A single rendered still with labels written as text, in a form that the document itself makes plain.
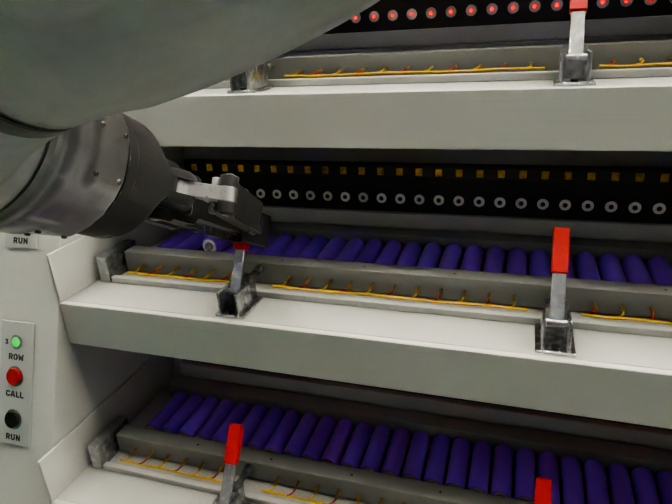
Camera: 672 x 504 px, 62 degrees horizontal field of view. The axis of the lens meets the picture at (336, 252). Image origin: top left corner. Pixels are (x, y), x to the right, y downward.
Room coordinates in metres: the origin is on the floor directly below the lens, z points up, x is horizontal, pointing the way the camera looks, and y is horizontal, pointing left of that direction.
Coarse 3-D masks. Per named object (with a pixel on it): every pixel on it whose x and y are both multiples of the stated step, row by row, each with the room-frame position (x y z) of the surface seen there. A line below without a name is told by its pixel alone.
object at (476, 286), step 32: (128, 256) 0.59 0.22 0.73; (160, 256) 0.58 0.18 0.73; (192, 256) 0.57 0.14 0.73; (224, 256) 0.56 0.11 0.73; (256, 256) 0.56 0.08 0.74; (288, 288) 0.52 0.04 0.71; (352, 288) 0.52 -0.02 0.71; (384, 288) 0.51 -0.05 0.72; (416, 288) 0.50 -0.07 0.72; (448, 288) 0.49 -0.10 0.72; (480, 288) 0.48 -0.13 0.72; (512, 288) 0.47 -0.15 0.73; (544, 288) 0.46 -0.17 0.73; (576, 288) 0.46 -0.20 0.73; (608, 288) 0.45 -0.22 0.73; (640, 288) 0.45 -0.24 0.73; (640, 320) 0.43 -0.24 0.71
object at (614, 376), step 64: (64, 256) 0.54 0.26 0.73; (64, 320) 0.54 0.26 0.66; (128, 320) 0.52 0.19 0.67; (192, 320) 0.49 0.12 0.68; (256, 320) 0.48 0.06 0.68; (320, 320) 0.48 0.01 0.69; (384, 320) 0.47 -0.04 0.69; (448, 320) 0.46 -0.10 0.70; (384, 384) 0.45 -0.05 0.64; (448, 384) 0.44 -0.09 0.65; (512, 384) 0.42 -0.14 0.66; (576, 384) 0.40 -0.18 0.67; (640, 384) 0.39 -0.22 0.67
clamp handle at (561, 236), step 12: (564, 228) 0.43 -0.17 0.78; (552, 240) 0.43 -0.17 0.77; (564, 240) 0.43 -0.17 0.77; (552, 252) 0.43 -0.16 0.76; (564, 252) 0.42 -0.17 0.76; (552, 264) 0.42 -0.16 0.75; (564, 264) 0.42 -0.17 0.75; (552, 276) 0.42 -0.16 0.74; (564, 276) 0.42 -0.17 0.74; (552, 288) 0.42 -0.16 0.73; (564, 288) 0.42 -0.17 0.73; (552, 300) 0.42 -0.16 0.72; (564, 300) 0.42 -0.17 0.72; (552, 312) 0.42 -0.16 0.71; (564, 312) 0.42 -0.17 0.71
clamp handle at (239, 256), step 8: (240, 248) 0.50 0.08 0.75; (248, 248) 0.51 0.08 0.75; (240, 256) 0.50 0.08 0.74; (240, 264) 0.50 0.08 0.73; (232, 272) 0.50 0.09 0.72; (240, 272) 0.50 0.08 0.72; (232, 280) 0.50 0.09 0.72; (240, 280) 0.50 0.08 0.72; (232, 288) 0.50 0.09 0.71; (240, 288) 0.50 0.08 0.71
